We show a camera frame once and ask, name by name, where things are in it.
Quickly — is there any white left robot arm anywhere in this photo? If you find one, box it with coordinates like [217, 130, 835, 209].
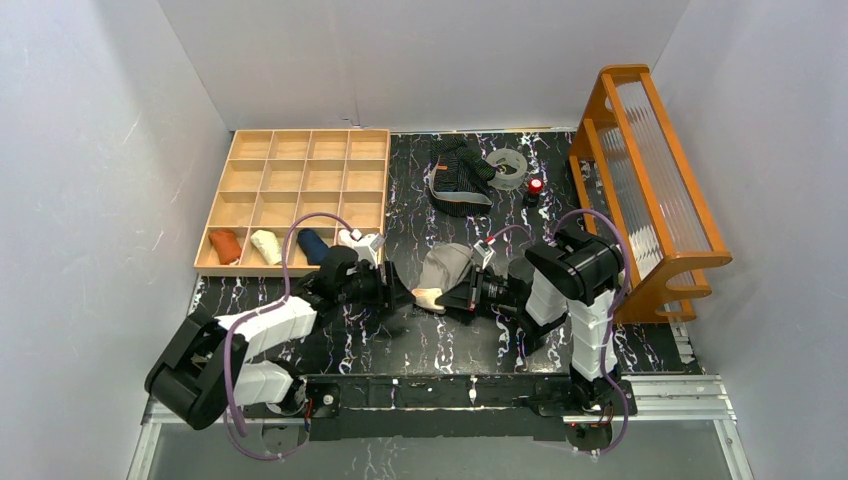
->
[144, 246, 415, 430]

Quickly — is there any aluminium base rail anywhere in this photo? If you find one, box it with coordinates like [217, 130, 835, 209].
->
[129, 374, 752, 479]

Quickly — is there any red small cap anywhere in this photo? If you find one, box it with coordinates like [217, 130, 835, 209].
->
[527, 178, 544, 197]

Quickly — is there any grey beige underwear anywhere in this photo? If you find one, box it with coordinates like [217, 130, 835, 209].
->
[412, 243, 471, 314]

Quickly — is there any wooden compartment tray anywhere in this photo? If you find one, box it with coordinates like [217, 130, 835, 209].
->
[194, 129, 390, 277]

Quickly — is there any clear tape roll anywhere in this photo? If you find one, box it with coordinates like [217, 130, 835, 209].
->
[485, 148, 528, 191]

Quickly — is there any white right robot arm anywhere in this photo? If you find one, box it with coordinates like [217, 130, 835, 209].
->
[435, 228, 635, 424]

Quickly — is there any rolled blue underwear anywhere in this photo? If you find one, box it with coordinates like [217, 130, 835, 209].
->
[297, 228, 330, 266]

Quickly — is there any orange wooden rack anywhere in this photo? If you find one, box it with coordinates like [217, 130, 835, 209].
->
[568, 64, 732, 323]

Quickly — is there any rolled cream underwear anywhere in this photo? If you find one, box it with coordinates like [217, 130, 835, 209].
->
[248, 229, 286, 266]

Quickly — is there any black striped underwear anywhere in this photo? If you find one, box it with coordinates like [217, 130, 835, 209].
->
[427, 136, 498, 217]

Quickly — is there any rolled orange underwear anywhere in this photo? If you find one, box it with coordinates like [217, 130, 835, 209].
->
[207, 229, 242, 265]

